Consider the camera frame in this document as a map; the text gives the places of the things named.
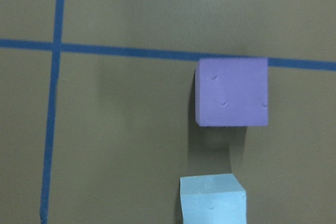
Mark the purple foam block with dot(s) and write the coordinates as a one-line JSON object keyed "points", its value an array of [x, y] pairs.
{"points": [[231, 92]]}

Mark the light blue foam block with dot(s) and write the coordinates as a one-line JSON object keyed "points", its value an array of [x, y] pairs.
{"points": [[218, 198]]}

